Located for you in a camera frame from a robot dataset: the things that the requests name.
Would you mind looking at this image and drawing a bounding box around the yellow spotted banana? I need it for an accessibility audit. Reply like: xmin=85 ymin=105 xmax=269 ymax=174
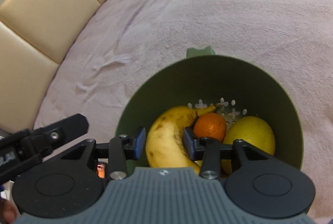
xmin=146 ymin=105 xmax=217 ymax=174

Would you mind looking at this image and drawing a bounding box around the mandarin orange far left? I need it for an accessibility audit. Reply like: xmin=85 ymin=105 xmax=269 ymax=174
xmin=193 ymin=113 xmax=227 ymax=142

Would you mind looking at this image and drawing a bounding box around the yellow lemon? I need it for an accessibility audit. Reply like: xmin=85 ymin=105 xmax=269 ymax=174
xmin=221 ymin=116 xmax=276 ymax=175

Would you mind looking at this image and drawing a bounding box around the green colander bowl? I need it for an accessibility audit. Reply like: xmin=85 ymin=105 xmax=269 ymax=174
xmin=116 ymin=46 xmax=304 ymax=169

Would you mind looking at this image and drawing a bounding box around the cream padded headboard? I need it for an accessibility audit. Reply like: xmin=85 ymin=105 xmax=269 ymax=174
xmin=1 ymin=0 xmax=105 ymax=133

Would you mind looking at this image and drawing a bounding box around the pink bed blanket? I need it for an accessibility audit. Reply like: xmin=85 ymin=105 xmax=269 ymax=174
xmin=34 ymin=0 xmax=332 ymax=223

